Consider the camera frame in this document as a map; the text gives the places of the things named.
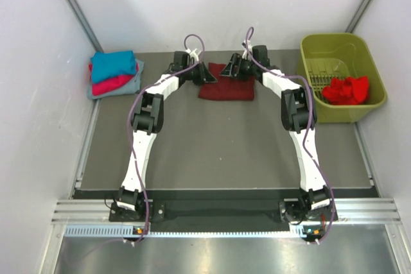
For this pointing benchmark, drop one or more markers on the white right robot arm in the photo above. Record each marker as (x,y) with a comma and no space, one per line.
(298,118)

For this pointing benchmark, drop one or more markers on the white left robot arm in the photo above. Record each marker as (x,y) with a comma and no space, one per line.
(145,121)

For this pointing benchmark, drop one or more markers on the light blue folded shirt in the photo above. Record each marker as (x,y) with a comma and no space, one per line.
(130,88)

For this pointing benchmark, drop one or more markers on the slotted cable duct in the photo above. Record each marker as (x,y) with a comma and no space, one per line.
(134,232)

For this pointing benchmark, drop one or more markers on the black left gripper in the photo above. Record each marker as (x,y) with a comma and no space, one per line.
(204,76)

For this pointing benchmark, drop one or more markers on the olive green plastic bin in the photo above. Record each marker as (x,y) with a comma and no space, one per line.
(324,56)

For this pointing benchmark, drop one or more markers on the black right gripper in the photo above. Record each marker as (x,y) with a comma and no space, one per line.
(236,61)

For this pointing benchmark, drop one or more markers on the bright red crumpled shirt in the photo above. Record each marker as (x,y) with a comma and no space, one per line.
(347,91)

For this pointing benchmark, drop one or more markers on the aluminium frame rail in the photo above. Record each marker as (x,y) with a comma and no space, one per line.
(346,210)

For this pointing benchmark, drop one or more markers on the teal folded shirt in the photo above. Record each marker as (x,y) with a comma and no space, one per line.
(111,65)

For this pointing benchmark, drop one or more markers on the dark red t shirt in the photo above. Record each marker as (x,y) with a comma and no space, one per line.
(226,89)

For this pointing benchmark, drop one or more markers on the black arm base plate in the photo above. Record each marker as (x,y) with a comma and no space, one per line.
(277,211)

